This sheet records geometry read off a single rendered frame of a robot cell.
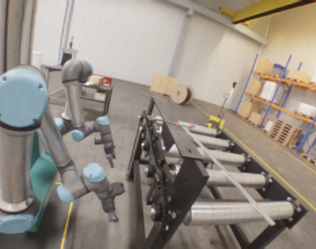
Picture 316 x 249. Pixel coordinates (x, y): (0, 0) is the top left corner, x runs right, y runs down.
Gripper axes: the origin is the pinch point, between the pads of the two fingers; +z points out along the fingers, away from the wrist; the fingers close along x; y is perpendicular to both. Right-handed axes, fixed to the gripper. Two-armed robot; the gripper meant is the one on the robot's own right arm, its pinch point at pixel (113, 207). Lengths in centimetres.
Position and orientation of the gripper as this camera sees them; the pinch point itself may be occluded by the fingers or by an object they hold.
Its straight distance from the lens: 85.6
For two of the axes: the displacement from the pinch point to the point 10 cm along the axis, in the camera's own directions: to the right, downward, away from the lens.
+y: -9.6, 2.4, -1.6
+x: 2.7, 5.5, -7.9
